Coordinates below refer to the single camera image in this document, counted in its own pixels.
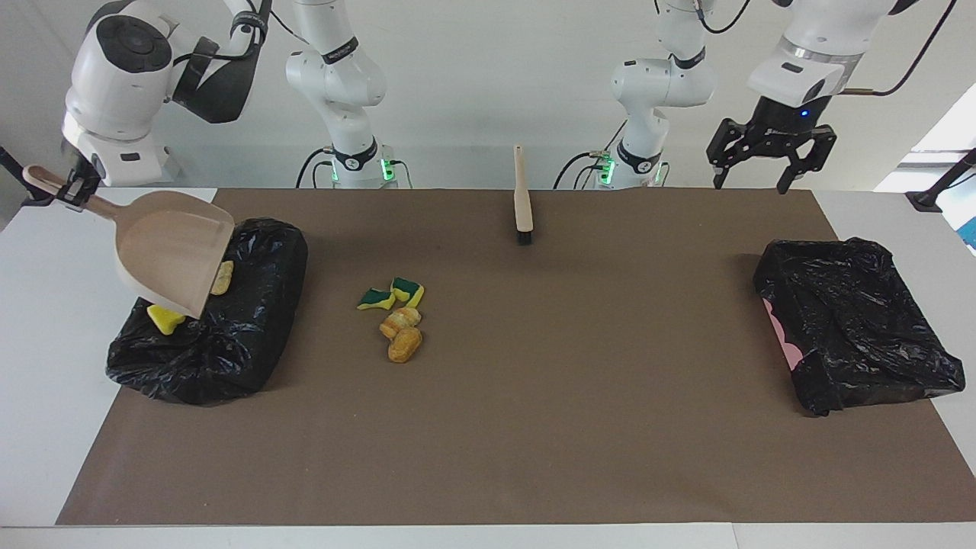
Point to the pale ridged dumpling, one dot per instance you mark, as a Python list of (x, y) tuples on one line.
[(223, 278)]

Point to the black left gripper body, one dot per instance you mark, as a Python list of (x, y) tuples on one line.
[(785, 122)]

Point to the yellow sponge piece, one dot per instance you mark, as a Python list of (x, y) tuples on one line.
[(164, 320)]

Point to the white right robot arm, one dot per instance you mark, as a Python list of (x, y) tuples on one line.
[(114, 84)]

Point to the brown table mat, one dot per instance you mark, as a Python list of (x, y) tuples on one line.
[(457, 473)]

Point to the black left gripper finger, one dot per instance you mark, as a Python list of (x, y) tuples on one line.
[(816, 152), (728, 145)]

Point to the striped croissant piece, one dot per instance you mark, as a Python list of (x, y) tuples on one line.
[(399, 322)]

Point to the beige plastic dustpan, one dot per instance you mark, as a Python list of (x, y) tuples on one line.
[(171, 252)]

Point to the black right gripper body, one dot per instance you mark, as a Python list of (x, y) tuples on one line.
[(85, 171)]

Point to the brown bread roll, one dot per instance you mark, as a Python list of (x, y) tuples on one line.
[(404, 345)]

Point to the green and yellow sponge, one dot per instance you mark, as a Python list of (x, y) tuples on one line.
[(375, 299), (408, 290)]

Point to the blue plastic object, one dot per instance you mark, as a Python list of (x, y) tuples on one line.
[(971, 232)]

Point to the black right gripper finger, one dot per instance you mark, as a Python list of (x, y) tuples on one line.
[(71, 198)]

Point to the black camera stand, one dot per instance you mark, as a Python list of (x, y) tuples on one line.
[(926, 200), (8, 160)]

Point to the beige hand brush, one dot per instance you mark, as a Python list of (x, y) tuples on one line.
[(523, 206)]

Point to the pink bin with black bag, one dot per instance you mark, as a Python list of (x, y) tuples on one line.
[(854, 320)]

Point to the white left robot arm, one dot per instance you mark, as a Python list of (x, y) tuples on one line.
[(663, 84)]

